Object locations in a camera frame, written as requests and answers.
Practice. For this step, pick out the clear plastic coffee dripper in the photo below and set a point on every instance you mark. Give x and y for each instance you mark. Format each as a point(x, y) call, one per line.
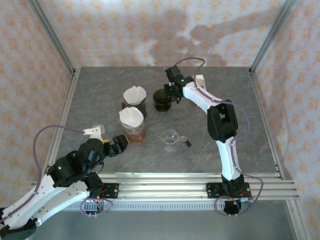
point(133, 130)

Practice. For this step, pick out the dark green coffee dripper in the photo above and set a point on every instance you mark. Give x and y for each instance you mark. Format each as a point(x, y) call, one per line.
point(161, 105)

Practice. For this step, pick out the white paper coffee filter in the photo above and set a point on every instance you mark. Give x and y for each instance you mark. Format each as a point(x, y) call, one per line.
point(135, 95)
point(131, 117)

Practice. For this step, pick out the smoky grey coffee dripper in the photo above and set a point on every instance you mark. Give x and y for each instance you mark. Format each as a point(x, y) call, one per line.
point(144, 102)

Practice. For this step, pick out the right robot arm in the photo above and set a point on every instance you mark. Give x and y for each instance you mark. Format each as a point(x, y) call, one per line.
point(228, 160)

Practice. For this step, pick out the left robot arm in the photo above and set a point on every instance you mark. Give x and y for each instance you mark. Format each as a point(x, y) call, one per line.
point(62, 197)

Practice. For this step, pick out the orange patterned backdrop cloth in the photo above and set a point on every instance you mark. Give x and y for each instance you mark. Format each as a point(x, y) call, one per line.
point(100, 30)

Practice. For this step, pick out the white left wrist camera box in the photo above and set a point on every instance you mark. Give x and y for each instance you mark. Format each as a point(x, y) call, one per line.
point(96, 132)

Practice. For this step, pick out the aluminium side rail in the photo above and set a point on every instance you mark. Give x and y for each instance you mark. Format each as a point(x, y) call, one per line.
point(262, 105)
point(67, 105)

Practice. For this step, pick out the long aluminium base rail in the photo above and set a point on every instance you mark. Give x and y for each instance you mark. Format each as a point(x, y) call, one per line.
point(162, 187)

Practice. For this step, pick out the aluminium frame post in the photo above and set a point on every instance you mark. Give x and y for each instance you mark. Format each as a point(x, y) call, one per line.
point(272, 35)
point(52, 35)

